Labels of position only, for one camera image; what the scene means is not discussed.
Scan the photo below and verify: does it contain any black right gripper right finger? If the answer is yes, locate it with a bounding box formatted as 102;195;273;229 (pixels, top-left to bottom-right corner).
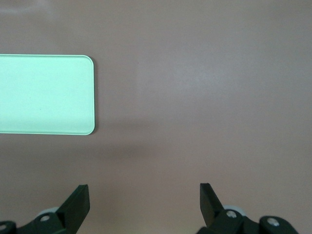
197;182;299;234

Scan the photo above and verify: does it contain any mint green rectangular tray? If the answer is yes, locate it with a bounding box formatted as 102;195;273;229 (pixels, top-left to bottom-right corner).
0;55;95;136

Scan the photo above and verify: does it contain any brown table mat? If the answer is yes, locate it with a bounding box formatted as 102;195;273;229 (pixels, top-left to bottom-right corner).
0;0;312;234

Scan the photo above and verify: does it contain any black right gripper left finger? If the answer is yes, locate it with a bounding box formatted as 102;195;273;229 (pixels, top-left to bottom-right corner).
0;184;91;234

